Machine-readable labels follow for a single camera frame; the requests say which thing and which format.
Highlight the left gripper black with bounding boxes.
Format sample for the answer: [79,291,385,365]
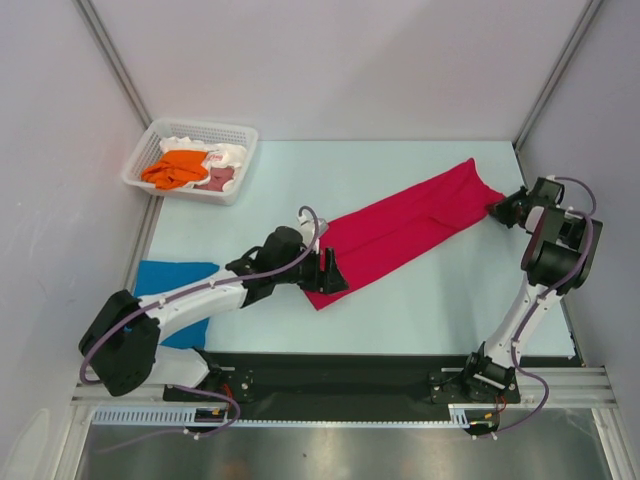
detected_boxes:
[273,243,348,296]

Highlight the red t shirt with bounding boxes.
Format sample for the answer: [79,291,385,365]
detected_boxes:
[307,158,505,311]

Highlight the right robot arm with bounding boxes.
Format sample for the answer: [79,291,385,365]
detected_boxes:
[429,175,603,404]

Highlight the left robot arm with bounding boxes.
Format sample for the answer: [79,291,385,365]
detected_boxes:
[78,226,348,400]

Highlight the maroon t shirt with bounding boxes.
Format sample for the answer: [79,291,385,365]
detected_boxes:
[206,166,235,192]

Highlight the white t shirt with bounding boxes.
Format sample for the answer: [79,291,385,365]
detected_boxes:
[159,137,247,192]

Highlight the folded blue t shirt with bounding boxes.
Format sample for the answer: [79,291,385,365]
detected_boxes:
[133,260,220,350]

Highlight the orange t shirt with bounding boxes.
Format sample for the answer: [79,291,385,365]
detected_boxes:
[140,150,209,190]

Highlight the white plastic basket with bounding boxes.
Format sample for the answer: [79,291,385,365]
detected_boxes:
[122,118,259,206]

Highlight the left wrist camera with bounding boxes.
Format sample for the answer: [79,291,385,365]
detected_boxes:
[297,213,329,252]

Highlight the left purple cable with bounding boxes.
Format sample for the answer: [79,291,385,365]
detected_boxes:
[79,205,321,454]

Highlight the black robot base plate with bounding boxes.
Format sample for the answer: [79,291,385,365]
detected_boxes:
[159,349,586,421]

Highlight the right aluminium frame post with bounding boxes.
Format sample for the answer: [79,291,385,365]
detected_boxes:
[512,0,606,154]

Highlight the aluminium frame post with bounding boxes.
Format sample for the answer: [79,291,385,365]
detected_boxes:
[72,0,153,129]
[512,0,606,154]

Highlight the white slotted cable duct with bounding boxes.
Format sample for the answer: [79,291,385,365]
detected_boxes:
[92,405,500,431]

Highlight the left aluminium frame post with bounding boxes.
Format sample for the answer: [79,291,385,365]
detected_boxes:
[72,0,153,129]

